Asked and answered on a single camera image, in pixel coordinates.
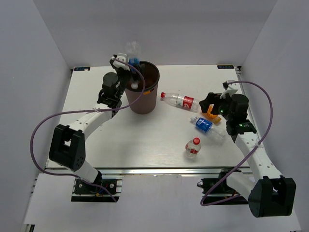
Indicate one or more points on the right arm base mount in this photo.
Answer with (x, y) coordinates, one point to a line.
(221, 192)

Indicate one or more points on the clear bottle blue label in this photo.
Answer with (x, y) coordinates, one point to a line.
(133, 51)

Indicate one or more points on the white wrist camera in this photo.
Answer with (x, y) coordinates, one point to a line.
(230, 87)
(119, 61)

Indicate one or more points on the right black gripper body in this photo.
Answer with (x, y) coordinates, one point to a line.
(225, 111)

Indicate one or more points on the clear bottle red label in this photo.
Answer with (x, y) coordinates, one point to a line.
(181, 101)

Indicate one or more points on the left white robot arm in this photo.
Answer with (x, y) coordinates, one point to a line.
(68, 143)

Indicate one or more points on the right blue table sticker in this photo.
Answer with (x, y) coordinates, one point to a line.
(225, 66)

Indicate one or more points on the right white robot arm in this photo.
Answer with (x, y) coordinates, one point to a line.
(270, 194)

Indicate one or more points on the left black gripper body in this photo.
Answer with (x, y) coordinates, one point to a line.
(124, 77)

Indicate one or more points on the left blue table sticker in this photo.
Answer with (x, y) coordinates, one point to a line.
(81, 69)

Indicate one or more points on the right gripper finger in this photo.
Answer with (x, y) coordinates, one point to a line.
(211, 98)
(215, 110)

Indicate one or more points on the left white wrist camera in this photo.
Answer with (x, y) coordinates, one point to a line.
(119, 61)

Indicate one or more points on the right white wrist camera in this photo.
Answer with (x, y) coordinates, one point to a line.
(230, 87)

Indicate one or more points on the Pocari Sweat blue bottle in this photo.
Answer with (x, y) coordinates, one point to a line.
(213, 132)

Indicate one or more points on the blue table sticker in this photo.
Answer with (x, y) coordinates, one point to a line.
(225, 66)
(81, 69)

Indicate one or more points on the small upright red-cap bottle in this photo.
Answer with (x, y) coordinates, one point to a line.
(193, 147)

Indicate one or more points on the lying orange juice bottle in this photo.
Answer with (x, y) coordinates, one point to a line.
(211, 117)

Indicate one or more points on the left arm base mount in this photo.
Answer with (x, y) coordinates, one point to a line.
(86, 193)

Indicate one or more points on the brown plastic waste bin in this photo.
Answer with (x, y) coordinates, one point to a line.
(147, 102)

